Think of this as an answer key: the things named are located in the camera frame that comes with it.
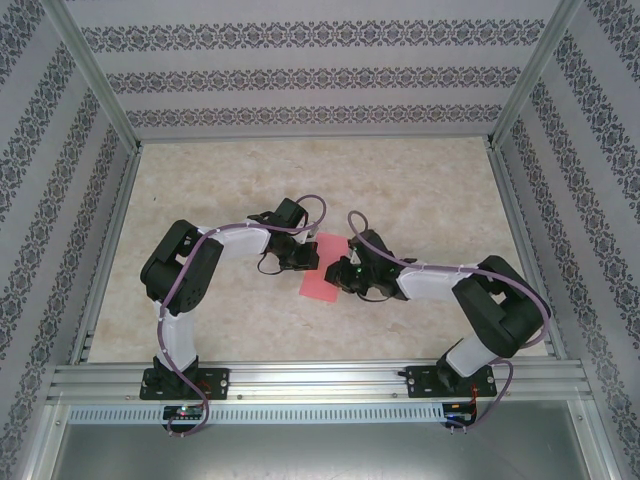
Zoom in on pink paper sheet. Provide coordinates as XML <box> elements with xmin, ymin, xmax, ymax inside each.
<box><xmin>298</xmin><ymin>231</ymin><xmax>350</xmax><ymax>304</ymax></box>

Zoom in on sheet metal tray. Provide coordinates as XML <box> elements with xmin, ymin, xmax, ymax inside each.
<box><xmin>49</xmin><ymin>399</ymin><xmax>611</xmax><ymax>480</ymax></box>

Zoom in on grey block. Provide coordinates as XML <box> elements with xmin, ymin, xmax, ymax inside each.
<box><xmin>69</xmin><ymin>144</ymin><xmax>146</xmax><ymax>364</ymax></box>

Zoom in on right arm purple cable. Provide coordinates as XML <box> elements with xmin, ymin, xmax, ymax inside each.
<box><xmin>347</xmin><ymin>209</ymin><xmax>554</xmax><ymax>436</ymax></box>

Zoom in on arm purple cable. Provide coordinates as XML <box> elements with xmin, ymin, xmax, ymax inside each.
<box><xmin>158</xmin><ymin>193</ymin><xmax>329</xmax><ymax>440</ymax></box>
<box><xmin>347</xmin><ymin>209</ymin><xmax>554</xmax><ymax>436</ymax></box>

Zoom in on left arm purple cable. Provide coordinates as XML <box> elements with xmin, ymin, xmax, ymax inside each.
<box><xmin>158</xmin><ymin>193</ymin><xmax>329</xmax><ymax>440</ymax></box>

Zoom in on grooved aluminium mounting rail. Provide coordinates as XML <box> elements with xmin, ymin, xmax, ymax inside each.
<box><xmin>47</xmin><ymin>360</ymin><xmax>594</xmax><ymax>404</ymax></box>

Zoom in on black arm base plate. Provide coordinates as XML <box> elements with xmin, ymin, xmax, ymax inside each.
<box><xmin>141</xmin><ymin>367</ymin><xmax>231</xmax><ymax>402</ymax></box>
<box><xmin>406</xmin><ymin>364</ymin><xmax>500</xmax><ymax>400</ymax></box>

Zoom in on slotted grey cable duct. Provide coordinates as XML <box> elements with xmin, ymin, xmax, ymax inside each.
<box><xmin>67</xmin><ymin>402</ymin><xmax>449</xmax><ymax>425</ymax></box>

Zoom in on aluminium side rail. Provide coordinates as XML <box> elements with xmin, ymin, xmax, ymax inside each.
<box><xmin>485</xmin><ymin>142</ymin><xmax>576</xmax><ymax>361</ymax></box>

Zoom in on aluminium frame post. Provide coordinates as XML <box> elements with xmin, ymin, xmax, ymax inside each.
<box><xmin>47</xmin><ymin>0</ymin><xmax>144</xmax><ymax>151</ymax></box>
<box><xmin>484</xmin><ymin>0</ymin><xmax>587</xmax><ymax>150</ymax></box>

